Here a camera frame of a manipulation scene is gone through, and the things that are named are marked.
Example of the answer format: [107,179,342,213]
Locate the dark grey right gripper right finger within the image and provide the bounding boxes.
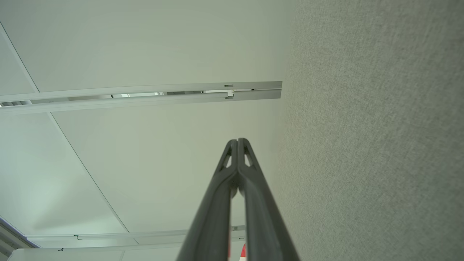
[238,138,301,261]

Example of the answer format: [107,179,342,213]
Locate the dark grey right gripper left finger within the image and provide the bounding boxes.
[177,139,238,261]

